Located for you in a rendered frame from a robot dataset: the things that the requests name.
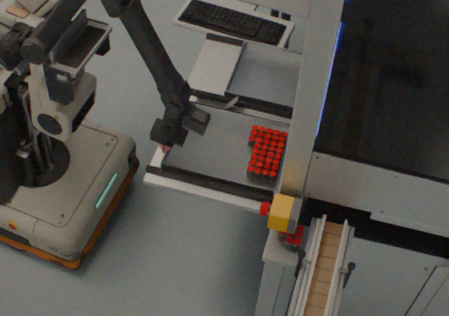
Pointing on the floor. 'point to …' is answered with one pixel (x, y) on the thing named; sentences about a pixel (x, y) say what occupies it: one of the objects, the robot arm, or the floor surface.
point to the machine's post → (306, 110)
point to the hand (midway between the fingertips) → (164, 150)
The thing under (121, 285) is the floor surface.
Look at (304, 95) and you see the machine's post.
